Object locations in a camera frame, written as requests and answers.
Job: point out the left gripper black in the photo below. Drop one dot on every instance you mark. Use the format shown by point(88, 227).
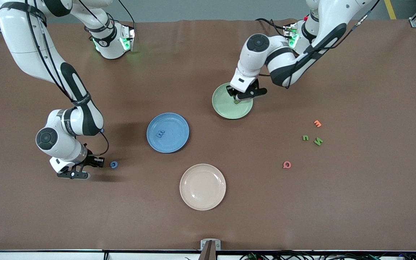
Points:
point(234, 96)

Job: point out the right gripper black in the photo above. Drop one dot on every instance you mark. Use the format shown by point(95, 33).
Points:
point(91, 159)

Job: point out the blue letter G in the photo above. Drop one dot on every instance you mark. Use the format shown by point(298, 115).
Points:
point(114, 164)

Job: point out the blue letter E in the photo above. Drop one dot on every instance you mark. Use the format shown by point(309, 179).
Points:
point(161, 134)

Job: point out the green letter N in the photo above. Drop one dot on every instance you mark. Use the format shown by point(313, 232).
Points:
point(318, 141)

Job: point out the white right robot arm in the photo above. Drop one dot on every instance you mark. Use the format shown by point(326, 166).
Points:
point(20, 39)

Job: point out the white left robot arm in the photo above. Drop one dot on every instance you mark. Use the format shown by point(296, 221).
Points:
point(255, 57)

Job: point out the green plate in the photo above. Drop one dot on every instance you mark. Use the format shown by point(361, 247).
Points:
point(220, 108)

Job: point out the brown table mat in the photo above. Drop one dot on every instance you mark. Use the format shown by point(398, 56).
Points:
point(49, 216)

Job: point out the blue plate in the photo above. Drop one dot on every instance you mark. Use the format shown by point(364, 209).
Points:
point(155, 122)

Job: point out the pink letter Q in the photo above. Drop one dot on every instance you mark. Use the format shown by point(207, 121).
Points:
point(287, 165)

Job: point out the orange letter E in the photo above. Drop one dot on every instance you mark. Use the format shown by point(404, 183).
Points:
point(317, 124)

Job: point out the beige plate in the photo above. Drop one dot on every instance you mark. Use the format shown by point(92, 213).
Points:
point(202, 187)

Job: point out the white table edge rail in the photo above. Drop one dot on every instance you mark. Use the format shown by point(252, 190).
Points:
point(31, 257)

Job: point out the silver camera mount bracket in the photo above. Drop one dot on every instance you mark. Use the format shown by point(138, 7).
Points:
point(203, 245)

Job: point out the grey camera stand pole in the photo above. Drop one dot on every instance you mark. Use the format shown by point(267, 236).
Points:
point(208, 253)

